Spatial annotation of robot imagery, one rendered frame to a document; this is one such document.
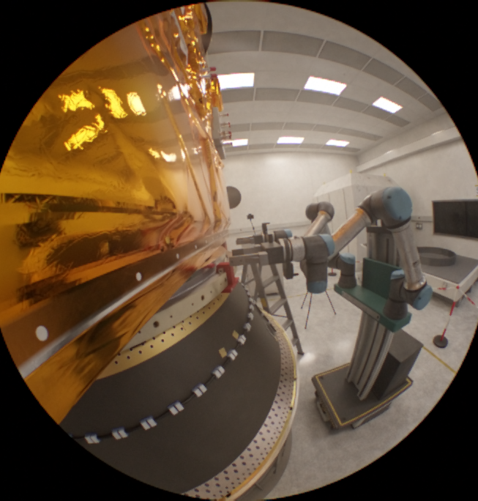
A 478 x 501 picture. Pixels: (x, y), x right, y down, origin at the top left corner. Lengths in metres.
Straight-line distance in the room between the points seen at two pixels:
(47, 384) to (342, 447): 1.99
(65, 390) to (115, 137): 0.22
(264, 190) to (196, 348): 8.01
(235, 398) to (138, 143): 0.61
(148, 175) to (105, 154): 0.07
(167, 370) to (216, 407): 0.18
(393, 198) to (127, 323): 0.71
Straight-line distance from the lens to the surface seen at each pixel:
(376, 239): 1.29
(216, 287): 0.53
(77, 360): 0.18
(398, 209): 0.66
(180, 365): 0.47
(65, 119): 0.15
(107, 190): 0.16
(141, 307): 0.25
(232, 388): 0.57
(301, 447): 1.95
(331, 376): 2.02
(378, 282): 1.24
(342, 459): 1.98
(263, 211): 8.12
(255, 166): 8.53
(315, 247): 0.54
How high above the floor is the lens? 1.87
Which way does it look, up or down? 8 degrees down
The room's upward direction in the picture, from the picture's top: 7 degrees counter-clockwise
